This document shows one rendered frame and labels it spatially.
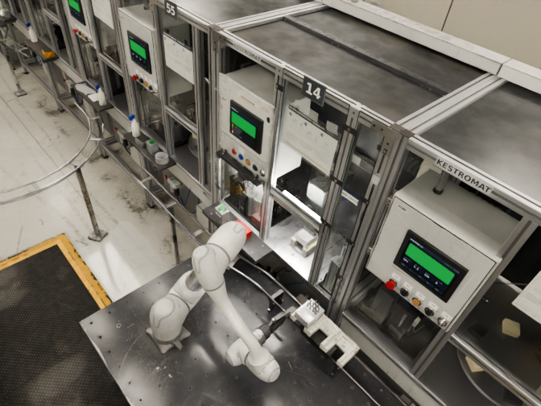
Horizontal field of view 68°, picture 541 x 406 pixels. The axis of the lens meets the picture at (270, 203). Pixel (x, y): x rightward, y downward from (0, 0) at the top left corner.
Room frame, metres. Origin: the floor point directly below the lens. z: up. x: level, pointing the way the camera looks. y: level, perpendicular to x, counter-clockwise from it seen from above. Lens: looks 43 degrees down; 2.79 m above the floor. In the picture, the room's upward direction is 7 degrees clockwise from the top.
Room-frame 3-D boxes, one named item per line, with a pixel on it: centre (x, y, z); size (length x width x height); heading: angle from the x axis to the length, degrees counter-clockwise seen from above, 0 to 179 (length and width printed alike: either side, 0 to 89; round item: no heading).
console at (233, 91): (1.88, 0.11, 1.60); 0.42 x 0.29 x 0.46; 47
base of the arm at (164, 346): (1.08, 0.47, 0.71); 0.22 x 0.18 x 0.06; 47
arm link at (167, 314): (1.10, 0.48, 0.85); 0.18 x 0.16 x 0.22; 158
